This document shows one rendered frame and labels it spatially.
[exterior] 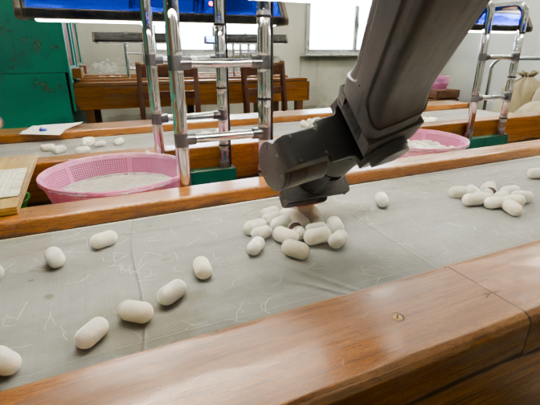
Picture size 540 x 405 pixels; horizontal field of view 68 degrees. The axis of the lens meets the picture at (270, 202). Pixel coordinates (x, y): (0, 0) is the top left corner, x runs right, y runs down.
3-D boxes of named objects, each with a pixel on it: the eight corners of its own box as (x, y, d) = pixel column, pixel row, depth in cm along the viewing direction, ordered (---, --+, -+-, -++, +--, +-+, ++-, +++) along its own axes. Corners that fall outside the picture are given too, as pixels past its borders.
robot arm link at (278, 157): (418, 145, 40) (381, 71, 41) (326, 173, 35) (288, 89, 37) (355, 186, 51) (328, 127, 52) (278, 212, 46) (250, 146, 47)
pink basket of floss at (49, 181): (217, 202, 85) (214, 159, 81) (129, 259, 62) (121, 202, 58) (119, 187, 95) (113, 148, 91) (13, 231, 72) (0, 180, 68)
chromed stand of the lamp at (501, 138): (506, 146, 135) (537, -1, 119) (464, 152, 127) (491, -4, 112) (460, 136, 151) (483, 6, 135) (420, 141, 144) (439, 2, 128)
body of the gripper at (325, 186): (268, 163, 56) (288, 137, 49) (330, 156, 60) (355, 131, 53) (281, 206, 54) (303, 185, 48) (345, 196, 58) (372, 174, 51)
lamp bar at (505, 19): (533, 32, 142) (537, 10, 139) (394, 28, 118) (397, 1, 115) (512, 33, 148) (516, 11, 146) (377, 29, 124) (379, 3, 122)
